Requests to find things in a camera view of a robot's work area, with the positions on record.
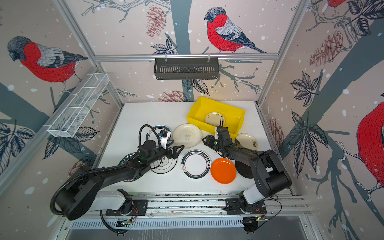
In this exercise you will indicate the white wire mesh shelf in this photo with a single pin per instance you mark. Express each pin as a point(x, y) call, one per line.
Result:
point(71, 118)

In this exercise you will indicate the aluminium mounting rail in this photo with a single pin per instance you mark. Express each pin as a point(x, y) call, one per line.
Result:
point(205, 205)

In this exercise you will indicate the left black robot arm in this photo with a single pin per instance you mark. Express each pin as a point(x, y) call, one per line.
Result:
point(76, 196)

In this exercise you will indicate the black wall basket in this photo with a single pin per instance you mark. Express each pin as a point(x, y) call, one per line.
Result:
point(186, 69)

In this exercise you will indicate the plain cream plate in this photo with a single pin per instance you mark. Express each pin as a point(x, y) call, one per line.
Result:
point(188, 135)

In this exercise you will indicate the green lettered plate under arm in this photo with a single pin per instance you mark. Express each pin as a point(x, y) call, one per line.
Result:
point(127, 157)

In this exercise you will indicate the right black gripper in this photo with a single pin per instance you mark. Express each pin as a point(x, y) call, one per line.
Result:
point(209, 140)

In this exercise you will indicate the cream plate with black characters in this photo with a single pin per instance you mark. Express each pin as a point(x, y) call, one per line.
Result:
point(215, 119)

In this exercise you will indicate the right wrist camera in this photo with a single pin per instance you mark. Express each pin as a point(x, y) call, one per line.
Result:
point(219, 129)

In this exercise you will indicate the green red rimmed white plate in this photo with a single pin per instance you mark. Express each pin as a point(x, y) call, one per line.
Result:
point(196, 164)

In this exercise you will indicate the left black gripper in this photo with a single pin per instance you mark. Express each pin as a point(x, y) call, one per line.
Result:
point(174, 154)

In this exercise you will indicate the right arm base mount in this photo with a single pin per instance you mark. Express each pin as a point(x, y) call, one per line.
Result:
point(241, 207)

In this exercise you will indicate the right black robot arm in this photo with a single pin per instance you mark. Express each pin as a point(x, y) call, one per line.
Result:
point(268, 171)

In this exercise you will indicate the cream plate with dark patch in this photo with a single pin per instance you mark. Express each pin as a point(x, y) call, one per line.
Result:
point(247, 141)

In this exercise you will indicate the yellow plastic bin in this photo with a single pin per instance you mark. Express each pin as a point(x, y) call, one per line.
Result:
point(234, 116)

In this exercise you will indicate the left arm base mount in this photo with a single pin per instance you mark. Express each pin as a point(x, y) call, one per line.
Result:
point(132, 208)

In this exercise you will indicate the orange plate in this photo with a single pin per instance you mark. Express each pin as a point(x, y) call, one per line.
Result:
point(223, 171)

